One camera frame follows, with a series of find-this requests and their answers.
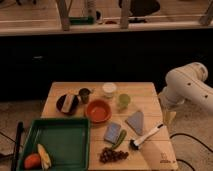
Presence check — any green pepper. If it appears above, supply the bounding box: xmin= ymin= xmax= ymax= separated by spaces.
xmin=111 ymin=129 xmax=127 ymax=150

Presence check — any grey triangular cloth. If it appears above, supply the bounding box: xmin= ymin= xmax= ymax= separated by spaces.
xmin=125 ymin=111 xmax=144 ymax=135

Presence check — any blue sponge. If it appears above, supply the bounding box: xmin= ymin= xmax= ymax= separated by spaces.
xmin=104 ymin=122 xmax=121 ymax=144

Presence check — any green plastic tray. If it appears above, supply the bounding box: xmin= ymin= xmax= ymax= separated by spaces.
xmin=17 ymin=118 xmax=90 ymax=171

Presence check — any wooden cutting board table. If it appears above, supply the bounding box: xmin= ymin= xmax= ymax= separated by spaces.
xmin=41 ymin=82 xmax=178 ymax=171

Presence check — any black bar beside tray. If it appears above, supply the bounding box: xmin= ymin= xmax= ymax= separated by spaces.
xmin=11 ymin=122 xmax=24 ymax=171

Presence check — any black white dish brush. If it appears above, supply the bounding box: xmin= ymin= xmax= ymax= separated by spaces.
xmin=130 ymin=123 xmax=164 ymax=150

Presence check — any red bowl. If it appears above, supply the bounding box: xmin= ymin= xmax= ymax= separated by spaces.
xmin=85 ymin=99 xmax=112 ymax=123

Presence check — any white round container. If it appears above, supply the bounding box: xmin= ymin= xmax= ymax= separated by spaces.
xmin=102 ymin=82 xmax=117 ymax=98

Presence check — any dark grape bunch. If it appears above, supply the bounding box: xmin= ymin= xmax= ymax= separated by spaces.
xmin=99 ymin=148 xmax=129 ymax=163

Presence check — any black floor cable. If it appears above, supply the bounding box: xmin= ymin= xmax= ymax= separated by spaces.
xmin=169 ymin=132 xmax=213 ymax=171

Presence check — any tan sponge block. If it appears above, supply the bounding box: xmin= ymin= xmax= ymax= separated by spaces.
xmin=61 ymin=93 xmax=74 ymax=113

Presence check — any dark metal cup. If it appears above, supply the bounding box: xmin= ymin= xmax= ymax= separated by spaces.
xmin=79 ymin=88 xmax=91 ymax=104

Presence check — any orange tomato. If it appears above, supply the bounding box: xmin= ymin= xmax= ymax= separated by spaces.
xmin=24 ymin=153 xmax=41 ymax=169

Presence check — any green plastic cup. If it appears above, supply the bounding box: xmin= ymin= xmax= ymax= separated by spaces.
xmin=117 ymin=94 xmax=131 ymax=110

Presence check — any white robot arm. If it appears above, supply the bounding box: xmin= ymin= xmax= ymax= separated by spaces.
xmin=158 ymin=62 xmax=213 ymax=126

